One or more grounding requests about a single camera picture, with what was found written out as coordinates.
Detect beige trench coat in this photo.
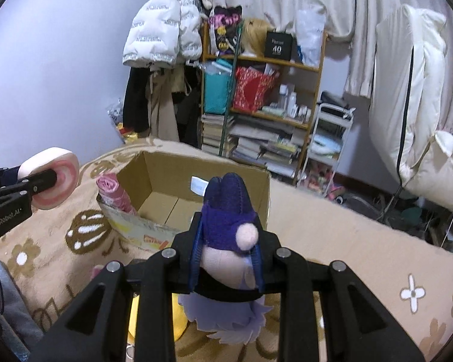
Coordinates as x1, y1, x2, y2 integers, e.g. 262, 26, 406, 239
146, 65, 191, 142

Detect purple black printed bag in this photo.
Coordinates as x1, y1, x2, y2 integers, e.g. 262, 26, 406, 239
208, 6, 243, 56

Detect black box with 40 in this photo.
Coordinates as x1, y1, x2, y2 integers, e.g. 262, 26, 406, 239
264, 31, 294, 61

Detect cream pillow on chair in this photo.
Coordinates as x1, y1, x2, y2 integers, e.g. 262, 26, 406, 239
408, 131, 453, 212

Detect clear plastic bag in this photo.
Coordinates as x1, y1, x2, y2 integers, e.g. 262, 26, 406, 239
294, 5, 326, 68

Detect white puffer jacket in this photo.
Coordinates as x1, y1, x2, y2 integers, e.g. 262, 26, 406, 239
123, 0, 202, 68

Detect open cardboard box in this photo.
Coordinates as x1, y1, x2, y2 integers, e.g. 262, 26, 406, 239
97, 151, 270, 252

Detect teal storage bag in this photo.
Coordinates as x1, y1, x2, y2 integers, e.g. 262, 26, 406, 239
204, 59, 232, 114

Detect stack of books left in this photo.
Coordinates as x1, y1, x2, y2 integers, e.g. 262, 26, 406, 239
201, 114, 236, 157

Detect pile of books and papers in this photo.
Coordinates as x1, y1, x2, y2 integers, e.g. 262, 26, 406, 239
226, 113, 309, 182

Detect pink white roll cushion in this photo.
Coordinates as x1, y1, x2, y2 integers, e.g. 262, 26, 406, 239
18, 147, 79, 210

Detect blonde wig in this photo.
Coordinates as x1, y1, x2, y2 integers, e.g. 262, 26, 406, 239
241, 18, 274, 57

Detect red patterned gift bag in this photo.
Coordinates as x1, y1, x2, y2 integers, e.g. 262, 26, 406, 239
233, 66, 280, 113

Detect snack bag on floor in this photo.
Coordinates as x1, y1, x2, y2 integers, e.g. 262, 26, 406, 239
106, 98, 138, 144

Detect wooden bookshelf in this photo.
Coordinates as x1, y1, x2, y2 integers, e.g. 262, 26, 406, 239
200, 19, 326, 185

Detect person's grey clothed leg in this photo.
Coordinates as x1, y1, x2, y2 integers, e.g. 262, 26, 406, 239
0, 261, 44, 361

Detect yellow plush duck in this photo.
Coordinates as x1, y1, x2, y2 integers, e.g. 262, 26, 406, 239
127, 294, 188, 345

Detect white bottles on shelf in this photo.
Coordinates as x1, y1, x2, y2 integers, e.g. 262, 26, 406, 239
277, 84, 310, 122

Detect purple hooded plush doll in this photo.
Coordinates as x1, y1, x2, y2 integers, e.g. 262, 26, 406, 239
178, 173, 271, 345

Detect black hanging coat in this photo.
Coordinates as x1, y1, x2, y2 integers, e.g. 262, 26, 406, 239
123, 68, 151, 133

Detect beige brown patterned blanket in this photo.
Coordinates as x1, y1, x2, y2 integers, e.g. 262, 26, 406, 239
0, 139, 453, 360

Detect pink rolled towel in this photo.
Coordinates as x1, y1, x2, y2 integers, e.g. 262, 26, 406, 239
96, 173, 137, 215

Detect cream hanging duvet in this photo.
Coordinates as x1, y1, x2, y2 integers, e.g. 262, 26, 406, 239
369, 4, 446, 198

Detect white utility cart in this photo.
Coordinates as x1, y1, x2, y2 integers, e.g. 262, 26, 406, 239
297, 102, 356, 197

